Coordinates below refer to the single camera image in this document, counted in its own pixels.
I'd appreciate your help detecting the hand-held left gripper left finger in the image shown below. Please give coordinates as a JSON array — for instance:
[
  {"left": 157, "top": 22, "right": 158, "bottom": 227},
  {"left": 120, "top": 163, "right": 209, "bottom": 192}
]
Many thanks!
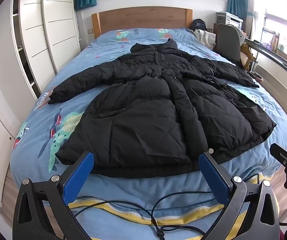
[{"left": 12, "top": 151, "right": 95, "bottom": 240}]

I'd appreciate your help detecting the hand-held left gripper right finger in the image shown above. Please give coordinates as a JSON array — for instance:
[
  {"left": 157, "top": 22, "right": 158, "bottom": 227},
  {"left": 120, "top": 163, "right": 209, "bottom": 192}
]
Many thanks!
[{"left": 198, "top": 149, "right": 280, "bottom": 240}]

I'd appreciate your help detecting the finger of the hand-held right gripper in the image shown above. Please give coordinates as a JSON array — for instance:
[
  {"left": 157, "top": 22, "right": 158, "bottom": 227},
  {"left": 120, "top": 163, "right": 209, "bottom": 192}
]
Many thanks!
[{"left": 270, "top": 142, "right": 287, "bottom": 167}]

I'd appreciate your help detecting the black puffer coat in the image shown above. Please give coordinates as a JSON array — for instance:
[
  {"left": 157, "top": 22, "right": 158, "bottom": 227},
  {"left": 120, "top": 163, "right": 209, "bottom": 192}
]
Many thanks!
[{"left": 48, "top": 39, "right": 277, "bottom": 178}]

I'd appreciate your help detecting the dark round bin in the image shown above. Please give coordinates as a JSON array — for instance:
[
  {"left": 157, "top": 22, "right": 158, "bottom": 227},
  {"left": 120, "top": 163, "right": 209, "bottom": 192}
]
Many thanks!
[{"left": 250, "top": 71, "right": 263, "bottom": 82}]

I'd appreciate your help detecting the brown cloth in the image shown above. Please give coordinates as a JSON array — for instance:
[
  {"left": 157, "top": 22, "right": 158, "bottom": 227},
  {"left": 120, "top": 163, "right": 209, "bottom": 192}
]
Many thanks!
[{"left": 241, "top": 44, "right": 257, "bottom": 70}]

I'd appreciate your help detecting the blue printed bedsheet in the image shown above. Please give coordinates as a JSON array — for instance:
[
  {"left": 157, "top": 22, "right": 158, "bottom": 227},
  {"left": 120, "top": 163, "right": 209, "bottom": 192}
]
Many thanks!
[{"left": 10, "top": 27, "right": 287, "bottom": 240}]

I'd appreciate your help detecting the grey office chair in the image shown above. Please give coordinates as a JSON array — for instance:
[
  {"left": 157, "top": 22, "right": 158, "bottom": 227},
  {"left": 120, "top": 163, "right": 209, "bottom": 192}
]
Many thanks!
[{"left": 213, "top": 24, "right": 246, "bottom": 67}]

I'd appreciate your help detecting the window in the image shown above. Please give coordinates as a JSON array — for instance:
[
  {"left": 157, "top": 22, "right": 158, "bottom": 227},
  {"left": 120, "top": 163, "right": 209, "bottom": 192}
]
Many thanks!
[{"left": 248, "top": 0, "right": 287, "bottom": 55}]

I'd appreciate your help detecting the white cloth bag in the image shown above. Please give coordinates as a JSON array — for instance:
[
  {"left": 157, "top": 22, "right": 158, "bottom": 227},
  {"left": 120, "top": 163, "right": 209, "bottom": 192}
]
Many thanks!
[{"left": 194, "top": 29, "right": 217, "bottom": 49}]

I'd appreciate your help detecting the white wardrobe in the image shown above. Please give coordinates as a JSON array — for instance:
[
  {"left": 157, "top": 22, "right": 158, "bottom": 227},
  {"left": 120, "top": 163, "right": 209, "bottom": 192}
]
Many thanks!
[{"left": 0, "top": 0, "right": 81, "bottom": 205}]

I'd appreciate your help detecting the black backpack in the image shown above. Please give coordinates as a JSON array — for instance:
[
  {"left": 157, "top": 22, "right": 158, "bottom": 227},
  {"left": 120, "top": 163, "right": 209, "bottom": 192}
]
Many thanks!
[{"left": 192, "top": 19, "right": 207, "bottom": 30}]

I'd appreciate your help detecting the wooden headboard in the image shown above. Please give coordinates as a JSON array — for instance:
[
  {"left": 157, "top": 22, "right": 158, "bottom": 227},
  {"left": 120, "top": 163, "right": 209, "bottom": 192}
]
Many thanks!
[{"left": 92, "top": 6, "right": 193, "bottom": 39}]

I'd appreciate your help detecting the black cable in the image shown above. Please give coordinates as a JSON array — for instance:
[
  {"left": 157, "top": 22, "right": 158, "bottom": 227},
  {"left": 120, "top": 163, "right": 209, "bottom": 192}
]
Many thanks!
[{"left": 69, "top": 174, "right": 260, "bottom": 240}]

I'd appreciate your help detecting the grey metal rail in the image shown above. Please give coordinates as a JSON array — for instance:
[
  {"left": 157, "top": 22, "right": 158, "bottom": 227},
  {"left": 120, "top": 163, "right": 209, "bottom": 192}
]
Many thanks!
[{"left": 245, "top": 39, "right": 287, "bottom": 84}]

